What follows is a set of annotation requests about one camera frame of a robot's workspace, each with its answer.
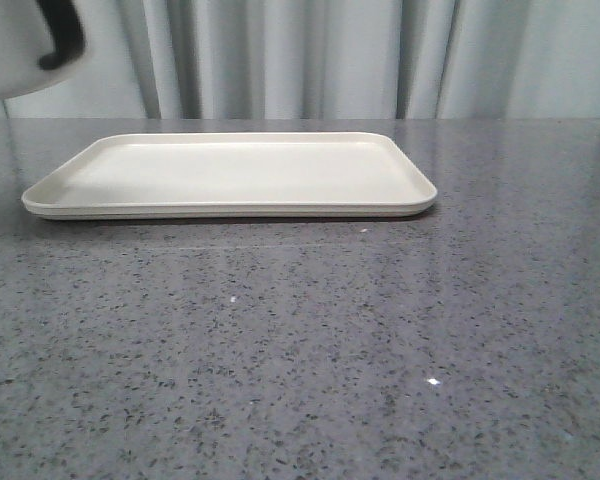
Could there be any pale grey pleated curtain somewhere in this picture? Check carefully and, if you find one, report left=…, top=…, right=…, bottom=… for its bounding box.
left=0, top=1, right=600, bottom=119

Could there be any cream rectangular plastic tray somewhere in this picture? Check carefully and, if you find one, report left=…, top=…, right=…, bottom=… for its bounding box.
left=22, top=132, right=438, bottom=220

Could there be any white smiley mug black handle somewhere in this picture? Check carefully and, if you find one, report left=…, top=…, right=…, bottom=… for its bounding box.
left=0, top=1, right=87, bottom=100

